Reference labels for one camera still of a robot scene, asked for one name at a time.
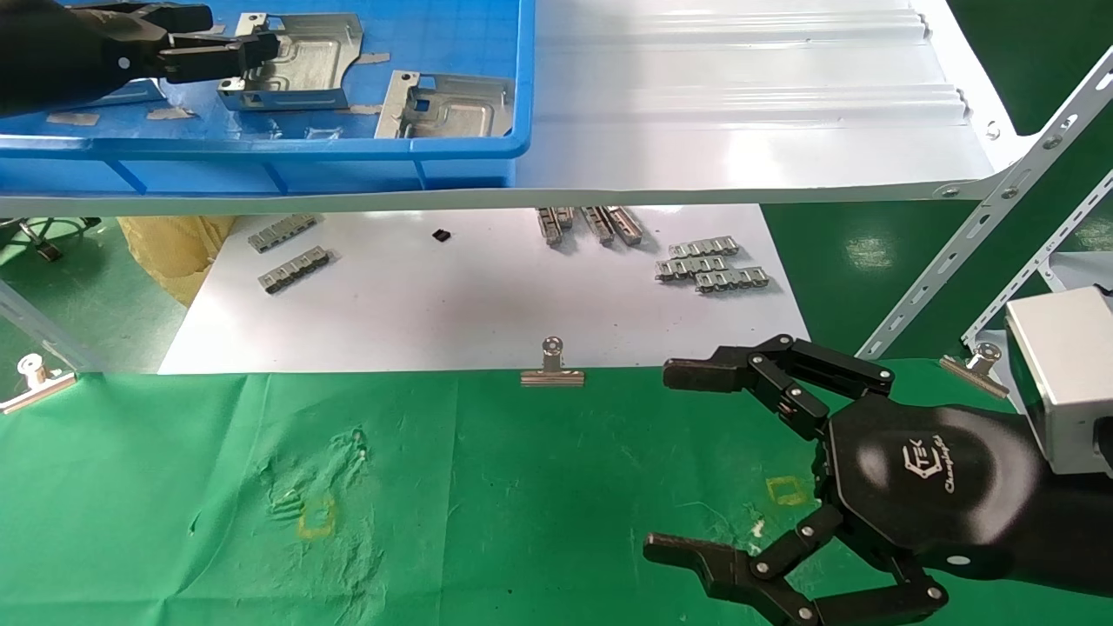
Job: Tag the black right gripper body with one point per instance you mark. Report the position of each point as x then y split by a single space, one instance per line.
922 478

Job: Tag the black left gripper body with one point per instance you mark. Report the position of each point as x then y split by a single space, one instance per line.
69 52

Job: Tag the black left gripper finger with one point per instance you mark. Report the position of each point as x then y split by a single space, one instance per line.
183 16
209 59

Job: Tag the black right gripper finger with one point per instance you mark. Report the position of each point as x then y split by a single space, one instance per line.
722 569
703 371

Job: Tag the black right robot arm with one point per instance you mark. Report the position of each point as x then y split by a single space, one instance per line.
1074 530

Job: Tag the beige tape strip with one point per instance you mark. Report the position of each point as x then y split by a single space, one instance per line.
171 113
374 58
74 118
358 109

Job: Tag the small grey metal clip strip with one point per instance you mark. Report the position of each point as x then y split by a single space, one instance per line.
704 248
689 269
566 216
626 224
597 224
296 269
733 280
549 228
283 232

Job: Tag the blue plastic tray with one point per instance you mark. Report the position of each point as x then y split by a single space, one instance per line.
261 169

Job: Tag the silver binder clip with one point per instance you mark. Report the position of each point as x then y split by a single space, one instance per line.
35 387
978 369
553 376

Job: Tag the yellow plastic bag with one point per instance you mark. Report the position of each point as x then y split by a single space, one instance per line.
169 252

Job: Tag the green cloth mat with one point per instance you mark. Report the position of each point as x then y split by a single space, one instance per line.
539 487

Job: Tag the thin perforated steel strut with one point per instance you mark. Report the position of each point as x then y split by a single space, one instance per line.
1013 289

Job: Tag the white shelf board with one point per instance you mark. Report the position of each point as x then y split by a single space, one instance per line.
739 130

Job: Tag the wide perforated steel strut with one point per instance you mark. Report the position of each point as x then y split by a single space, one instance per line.
1000 196

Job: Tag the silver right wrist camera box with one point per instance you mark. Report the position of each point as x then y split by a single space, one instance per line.
1065 374

